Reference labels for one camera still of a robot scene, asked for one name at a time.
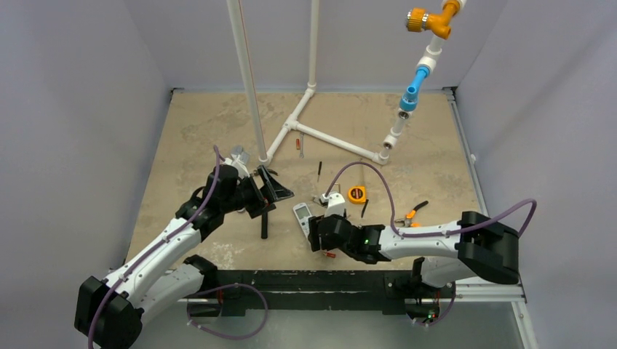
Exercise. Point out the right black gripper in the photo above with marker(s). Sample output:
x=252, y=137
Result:
x=315, y=233

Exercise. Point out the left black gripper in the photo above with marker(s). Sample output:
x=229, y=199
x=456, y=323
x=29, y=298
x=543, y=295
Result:
x=273, y=190

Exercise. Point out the white remote control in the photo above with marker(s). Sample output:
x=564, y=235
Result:
x=303, y=214

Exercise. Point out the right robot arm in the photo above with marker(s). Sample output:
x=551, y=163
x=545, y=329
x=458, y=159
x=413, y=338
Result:
x=474, y=245

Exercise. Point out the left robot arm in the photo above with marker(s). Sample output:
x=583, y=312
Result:
x=112, y=311

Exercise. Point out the yellow tape measure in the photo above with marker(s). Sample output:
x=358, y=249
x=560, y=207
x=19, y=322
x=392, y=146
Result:
x=357, y=194

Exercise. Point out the red adjustable wrench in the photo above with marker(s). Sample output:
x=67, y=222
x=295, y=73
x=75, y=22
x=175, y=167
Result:
x=240, y=156

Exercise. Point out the small black pen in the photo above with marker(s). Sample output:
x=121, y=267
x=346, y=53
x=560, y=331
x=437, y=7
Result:
x=364, y=208

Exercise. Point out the blue pipe fitting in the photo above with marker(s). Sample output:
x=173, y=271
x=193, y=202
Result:
x=409, y=99

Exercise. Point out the orange pipe valve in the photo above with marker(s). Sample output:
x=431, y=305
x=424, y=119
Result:
x=419, y=19

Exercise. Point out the black handled hammer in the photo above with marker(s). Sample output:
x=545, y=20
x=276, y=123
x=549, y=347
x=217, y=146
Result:
x=264, y=216

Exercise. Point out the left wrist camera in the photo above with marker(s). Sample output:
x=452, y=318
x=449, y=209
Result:
x=240, y=165

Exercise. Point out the orange handled pliers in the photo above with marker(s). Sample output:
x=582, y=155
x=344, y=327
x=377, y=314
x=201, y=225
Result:
x=408, y=220

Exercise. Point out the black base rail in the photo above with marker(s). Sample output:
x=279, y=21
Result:
x=390, y=292

